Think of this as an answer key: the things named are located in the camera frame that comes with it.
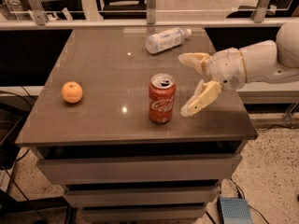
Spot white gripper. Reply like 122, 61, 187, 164
178, 48, 246, 117

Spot red coke can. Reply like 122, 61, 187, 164
149, 73, 176, 123

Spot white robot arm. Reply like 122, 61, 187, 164
178, 22, 299, 117

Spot clear plastic water bottle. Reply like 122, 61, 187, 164
146, 27, 192, 54

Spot grey drawer cabinet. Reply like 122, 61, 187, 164
17, 27, 257, 211

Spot black office chair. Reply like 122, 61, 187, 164
95, 0, 147, 20

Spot orange fruit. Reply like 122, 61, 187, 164
61, 81, 83, 104

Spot blue perforated box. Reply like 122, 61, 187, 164
218, 197, 253, 224

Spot bottom grey drawer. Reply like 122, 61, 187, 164
81, 206, 206, 223

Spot grey drawer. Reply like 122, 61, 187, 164
64, 187, 220, 207
81, 206, 206, 223
36, 154, 242, 185

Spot middle grey drawer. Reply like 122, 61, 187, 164
64, 187, 220, 207

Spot top grey drawer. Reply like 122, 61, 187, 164
36, 154, 242, 185

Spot glass railing panel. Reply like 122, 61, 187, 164
0, 0, 298, 30

